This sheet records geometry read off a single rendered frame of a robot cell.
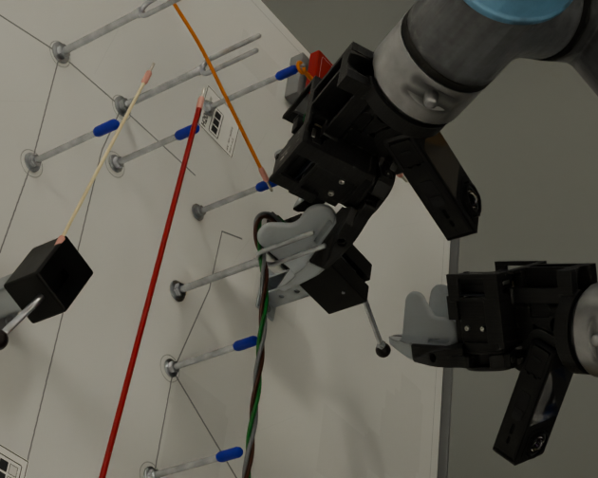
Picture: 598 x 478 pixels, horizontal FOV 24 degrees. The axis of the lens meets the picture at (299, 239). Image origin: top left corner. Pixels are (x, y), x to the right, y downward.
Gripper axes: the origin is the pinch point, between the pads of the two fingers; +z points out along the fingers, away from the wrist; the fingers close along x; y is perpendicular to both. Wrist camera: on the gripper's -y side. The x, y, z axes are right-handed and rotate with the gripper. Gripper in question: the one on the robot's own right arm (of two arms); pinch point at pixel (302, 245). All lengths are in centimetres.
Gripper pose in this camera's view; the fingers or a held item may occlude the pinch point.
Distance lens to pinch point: 112.7
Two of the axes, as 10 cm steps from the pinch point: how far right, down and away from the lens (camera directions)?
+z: -4.8, 5.2, 7.0
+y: -8.7, -4.1, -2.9
